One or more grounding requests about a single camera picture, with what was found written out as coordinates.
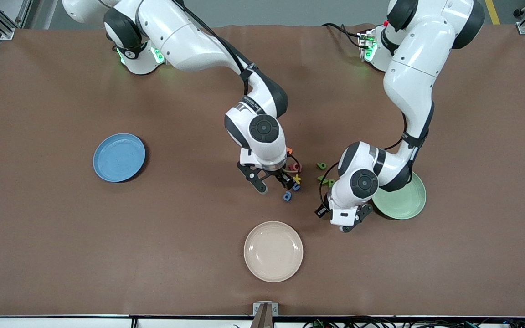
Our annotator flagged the beige plate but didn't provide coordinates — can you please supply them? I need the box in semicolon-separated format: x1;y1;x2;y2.
244;221;304;282

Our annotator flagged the green plate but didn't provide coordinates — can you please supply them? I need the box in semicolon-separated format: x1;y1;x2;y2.
372;171;427;220

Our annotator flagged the blue plate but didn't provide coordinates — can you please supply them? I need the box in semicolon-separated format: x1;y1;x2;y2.
93;133;146;183

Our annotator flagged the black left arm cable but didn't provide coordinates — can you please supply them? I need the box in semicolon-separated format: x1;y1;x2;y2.
318;112;422;210

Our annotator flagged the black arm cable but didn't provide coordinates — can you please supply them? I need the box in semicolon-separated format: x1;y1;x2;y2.
318;112;422;210
171;0;303;174

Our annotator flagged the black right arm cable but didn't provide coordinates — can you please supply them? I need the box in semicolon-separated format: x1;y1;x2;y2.
171;0;303;174

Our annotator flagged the metal bracket with bar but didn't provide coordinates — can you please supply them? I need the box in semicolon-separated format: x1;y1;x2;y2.
250;302;279;328

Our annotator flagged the black base connector cable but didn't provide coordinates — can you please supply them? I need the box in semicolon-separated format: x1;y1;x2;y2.
321;22;372;50

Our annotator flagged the white table edge rail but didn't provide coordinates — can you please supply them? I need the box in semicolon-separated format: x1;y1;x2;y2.
0;314;525;328

